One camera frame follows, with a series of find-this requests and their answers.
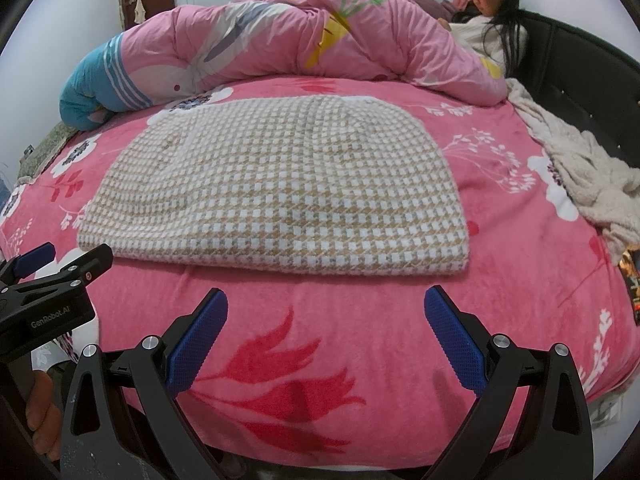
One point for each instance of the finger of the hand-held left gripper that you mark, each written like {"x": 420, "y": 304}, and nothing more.
{"x": 85, "y": 262}
{"x": 35, "y": 255}

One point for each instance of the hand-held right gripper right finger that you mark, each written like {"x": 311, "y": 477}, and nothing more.
{"x": 455, "y": 340}

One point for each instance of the maroon pillow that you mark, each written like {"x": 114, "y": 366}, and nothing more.
{"x": 430, "y": 5}

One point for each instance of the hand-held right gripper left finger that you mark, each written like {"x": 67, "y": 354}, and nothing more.
{"x": 197, "y": 345}

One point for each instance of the black padded headboard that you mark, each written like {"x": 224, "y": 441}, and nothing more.
{"x": 575, "y": 60}

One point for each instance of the dark colourful snack packet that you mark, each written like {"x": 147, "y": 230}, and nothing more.
{"x": 631, "y": 285}

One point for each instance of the green patterned mat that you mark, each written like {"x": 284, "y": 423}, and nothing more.
{"x": 45, "y": 150}

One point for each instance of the cream fleece blanket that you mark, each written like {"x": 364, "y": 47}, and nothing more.
{"x": 585, "y": 180}

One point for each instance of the person's left hand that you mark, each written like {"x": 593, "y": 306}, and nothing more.
{"x": 42, "y": 405}

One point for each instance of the pink floral bed sheet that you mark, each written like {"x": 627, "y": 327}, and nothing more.
{"x": 350, "y": 310}

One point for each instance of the beige white checked coat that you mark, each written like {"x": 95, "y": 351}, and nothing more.
{"x": 280, "y": 185}

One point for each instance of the pink printed quilt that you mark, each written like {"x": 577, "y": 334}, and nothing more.
{"x": 300, "y": 35}

